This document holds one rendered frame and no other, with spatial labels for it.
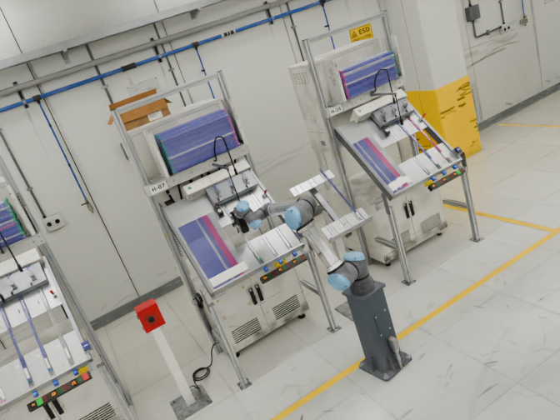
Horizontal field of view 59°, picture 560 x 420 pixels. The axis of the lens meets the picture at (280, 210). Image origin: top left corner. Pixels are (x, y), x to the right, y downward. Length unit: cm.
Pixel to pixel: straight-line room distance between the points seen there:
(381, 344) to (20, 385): 200
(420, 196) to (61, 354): 285
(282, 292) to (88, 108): 236
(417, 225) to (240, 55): 237
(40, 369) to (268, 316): 152
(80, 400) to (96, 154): 219
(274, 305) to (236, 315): 30
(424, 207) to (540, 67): 409
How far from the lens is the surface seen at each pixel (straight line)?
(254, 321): 367
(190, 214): 338
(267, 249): 325
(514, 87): 755
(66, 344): 314
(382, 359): 311
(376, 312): 295
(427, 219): 434
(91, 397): 355
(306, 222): 268
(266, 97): 521
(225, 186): 343
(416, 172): 382
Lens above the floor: 207
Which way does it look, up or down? 20 degrees down
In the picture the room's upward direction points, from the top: 19 degrees counter-clockwise
